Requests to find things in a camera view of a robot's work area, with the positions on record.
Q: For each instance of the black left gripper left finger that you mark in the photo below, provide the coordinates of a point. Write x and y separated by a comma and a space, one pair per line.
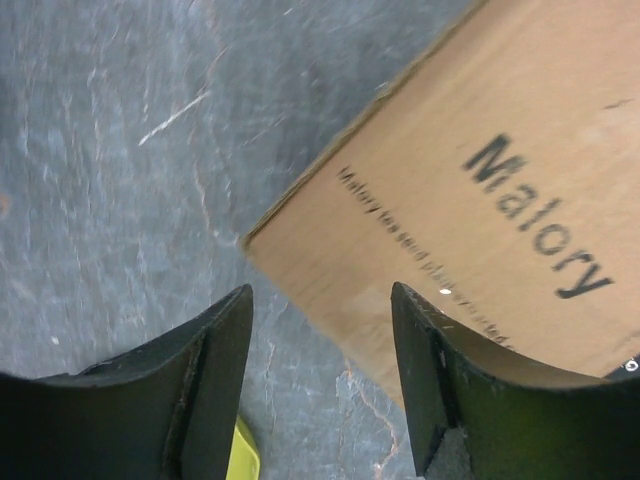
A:
163, 410

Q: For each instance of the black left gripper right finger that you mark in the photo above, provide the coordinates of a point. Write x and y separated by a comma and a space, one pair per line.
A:
522, 419

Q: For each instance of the green dotted plate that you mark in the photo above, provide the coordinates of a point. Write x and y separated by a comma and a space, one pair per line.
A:
244, 460

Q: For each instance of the brown cardboard express box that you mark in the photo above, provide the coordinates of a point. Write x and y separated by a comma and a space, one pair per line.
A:
498, 177

